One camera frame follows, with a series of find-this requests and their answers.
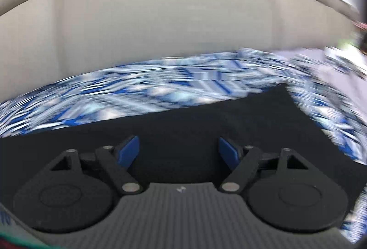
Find blue white patterned blanket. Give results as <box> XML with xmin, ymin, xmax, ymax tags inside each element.
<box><xmin>0</xmin><ymin>48</ymin><xmax>367</xmax><ymax>244</ymax></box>

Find black pants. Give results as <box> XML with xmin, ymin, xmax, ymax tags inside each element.
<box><xmin>0</xmin><ymin>83</ymin><xmax>367</xmax><ymax>209</ymax></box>

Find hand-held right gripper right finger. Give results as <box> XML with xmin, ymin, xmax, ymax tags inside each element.
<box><xmin>218</xmin><ymin>137</ymin><xmax>310</xmax><ymax>193</ymax></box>

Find beige sofa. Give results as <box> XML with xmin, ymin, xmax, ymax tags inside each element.
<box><xmin>0</xmin><ymin>0</ymin><xmax>362</xmax><ymax>97</ymax></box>

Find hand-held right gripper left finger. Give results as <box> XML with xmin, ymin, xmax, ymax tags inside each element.
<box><xmin>50</xmin><ymin>135</ymin><xmax>142</xmax><ymax>195</ymax></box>

